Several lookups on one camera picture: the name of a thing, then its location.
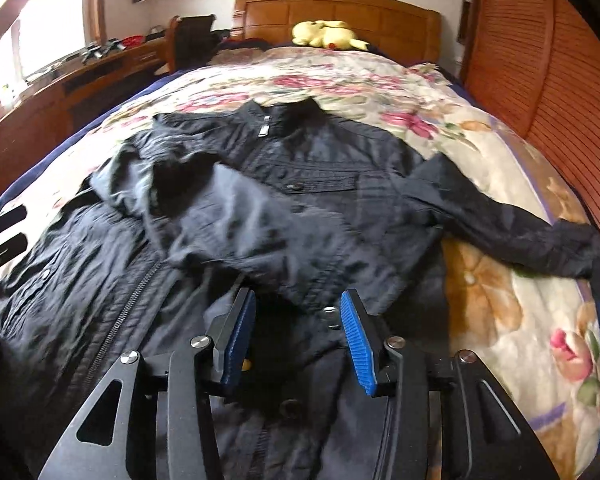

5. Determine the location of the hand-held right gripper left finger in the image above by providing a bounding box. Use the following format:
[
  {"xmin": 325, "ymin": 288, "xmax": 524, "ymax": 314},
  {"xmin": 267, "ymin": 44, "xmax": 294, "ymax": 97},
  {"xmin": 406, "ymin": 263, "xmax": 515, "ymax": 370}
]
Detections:
[{"xmin": 37, "ymin": 287, "xmax": 257, "ymax": 480}]

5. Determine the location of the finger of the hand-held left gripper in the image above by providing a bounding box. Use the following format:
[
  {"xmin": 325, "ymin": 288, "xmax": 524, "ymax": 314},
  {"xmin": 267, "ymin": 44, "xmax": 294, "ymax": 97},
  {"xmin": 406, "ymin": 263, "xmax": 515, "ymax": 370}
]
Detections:
[{"xmin": 0, "ymin": 204, "xmax": 29, "ymax": 292}]

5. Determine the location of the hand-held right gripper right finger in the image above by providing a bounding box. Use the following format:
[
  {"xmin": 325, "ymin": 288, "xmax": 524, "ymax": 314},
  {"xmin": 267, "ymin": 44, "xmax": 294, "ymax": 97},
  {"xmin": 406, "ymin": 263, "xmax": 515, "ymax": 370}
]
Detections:
[{"xmin": 340, "ymin": 288, "xmax": 562, "ymax": 480}]

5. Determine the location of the black jacket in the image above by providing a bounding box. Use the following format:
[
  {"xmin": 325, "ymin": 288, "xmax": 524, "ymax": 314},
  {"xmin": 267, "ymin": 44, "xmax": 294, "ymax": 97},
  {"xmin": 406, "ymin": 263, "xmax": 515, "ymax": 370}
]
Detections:
[{"xmin": 0, "ymin": 99, "xmax": 600, "ymax": 480}]

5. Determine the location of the wooden chair with dark clothes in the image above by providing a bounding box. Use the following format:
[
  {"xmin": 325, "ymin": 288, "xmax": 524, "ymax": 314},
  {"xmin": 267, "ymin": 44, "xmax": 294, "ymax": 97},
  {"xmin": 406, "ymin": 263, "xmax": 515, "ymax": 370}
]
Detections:
[{"xmin": 155, "ymin": 14, "xmax": 220, "ymax": 75}]

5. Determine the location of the wooden desk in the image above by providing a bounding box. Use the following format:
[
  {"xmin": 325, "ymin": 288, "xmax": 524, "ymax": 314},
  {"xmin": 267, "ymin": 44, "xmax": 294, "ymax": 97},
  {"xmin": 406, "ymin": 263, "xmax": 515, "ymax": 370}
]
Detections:
[{"xmin": 0, "ymin": 39, "xmax": 168, "ymax": 211}]

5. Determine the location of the floral blanket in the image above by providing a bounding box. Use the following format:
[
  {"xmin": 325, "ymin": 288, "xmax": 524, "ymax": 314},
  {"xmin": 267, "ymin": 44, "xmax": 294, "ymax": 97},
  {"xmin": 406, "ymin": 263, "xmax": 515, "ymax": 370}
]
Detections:
[{"xmin": 0, "ymin": 46, "xmax": 600, "ymax": 461}]

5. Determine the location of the window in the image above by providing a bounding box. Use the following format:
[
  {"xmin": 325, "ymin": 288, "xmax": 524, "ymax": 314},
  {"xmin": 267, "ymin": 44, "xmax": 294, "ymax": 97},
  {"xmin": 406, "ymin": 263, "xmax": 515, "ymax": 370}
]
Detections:
[{"xmin": 0, "ymin": 0, "xmax": 98, "ymax": 126}]

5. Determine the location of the yellow plush toy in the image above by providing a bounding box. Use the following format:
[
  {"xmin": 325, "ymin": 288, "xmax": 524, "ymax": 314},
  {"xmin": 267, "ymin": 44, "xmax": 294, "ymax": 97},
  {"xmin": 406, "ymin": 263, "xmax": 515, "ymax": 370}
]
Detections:
[{"xmin": 292, "ymin": 20, "xmax": 370, "ymax": 52}]

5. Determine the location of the wooden bed headboard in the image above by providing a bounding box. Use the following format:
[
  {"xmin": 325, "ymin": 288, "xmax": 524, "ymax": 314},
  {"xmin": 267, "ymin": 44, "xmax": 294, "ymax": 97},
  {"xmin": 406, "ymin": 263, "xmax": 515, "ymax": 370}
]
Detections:
[{"xmin": 232, "ymin": 0, "xmax": 443, "ymax": 67}]

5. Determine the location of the wooden louvered wardrobe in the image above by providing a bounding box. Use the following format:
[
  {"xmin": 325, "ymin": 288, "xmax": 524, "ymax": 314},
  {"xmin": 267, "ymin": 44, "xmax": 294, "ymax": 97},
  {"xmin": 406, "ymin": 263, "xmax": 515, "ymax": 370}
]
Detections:
[{"xmin": 462, "ymin": 0, "xmax": 600, "ymax": 266}]

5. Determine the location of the dark open wall niche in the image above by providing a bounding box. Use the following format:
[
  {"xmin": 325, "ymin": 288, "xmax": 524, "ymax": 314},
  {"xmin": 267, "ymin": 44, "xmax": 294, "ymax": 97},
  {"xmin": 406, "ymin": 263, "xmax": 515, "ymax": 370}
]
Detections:
[{"xmin": 456, "ymin": 0, "xmax": 482, "ymax": 43}]

